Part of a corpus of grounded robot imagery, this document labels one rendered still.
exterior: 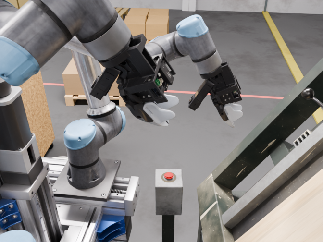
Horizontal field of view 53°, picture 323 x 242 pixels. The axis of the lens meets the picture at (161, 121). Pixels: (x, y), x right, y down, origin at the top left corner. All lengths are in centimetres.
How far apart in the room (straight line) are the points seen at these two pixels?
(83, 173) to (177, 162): 182
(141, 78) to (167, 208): 102
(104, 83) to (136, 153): 252
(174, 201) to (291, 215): 55
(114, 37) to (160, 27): 497
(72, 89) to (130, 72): 334
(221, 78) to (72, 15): 57
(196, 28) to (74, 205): 84
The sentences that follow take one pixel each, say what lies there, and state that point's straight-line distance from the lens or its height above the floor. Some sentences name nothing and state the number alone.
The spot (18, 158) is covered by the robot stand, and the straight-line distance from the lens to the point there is 98.
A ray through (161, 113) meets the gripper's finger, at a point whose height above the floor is 160.
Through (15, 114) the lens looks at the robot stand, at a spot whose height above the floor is 148.
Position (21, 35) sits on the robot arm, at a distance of 48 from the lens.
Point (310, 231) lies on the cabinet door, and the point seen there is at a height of 115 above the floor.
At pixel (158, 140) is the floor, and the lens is 326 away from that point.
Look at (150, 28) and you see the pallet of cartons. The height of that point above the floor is 33.
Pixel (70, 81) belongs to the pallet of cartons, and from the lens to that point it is 385.
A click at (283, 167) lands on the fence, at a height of 118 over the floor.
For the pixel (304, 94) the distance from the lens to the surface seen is 112.
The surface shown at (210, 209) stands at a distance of 143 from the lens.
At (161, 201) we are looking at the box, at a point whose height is 84.
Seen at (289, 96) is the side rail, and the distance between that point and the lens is 136.
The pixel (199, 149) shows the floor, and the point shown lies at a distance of 316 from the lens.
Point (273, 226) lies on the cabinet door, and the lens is 118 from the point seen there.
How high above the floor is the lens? 192
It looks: 33 degrees down
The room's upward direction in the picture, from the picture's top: straight up
